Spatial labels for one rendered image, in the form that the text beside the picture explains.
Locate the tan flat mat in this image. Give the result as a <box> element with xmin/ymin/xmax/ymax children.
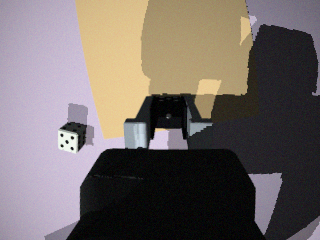
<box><xmin>75</xmin><ymin>0</ymin><xmax>259</xmax><ymax>139</ymax></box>

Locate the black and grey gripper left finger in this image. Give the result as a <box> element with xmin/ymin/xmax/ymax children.
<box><xmin>123</xmin><ymin>96</ymin><xmax>156</xmax><ymax>149</ymax></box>

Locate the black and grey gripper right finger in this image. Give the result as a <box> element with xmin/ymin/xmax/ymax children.
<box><xmin>181</xmin><ymin>96</ymin><xmax>214</xmax><ymax>149</ymax></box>

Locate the white die with black pips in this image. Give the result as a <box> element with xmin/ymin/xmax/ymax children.
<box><xmin>58</xmin><ymin>122</ymin><xmax>85</xmax><ymax>154</ymax></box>

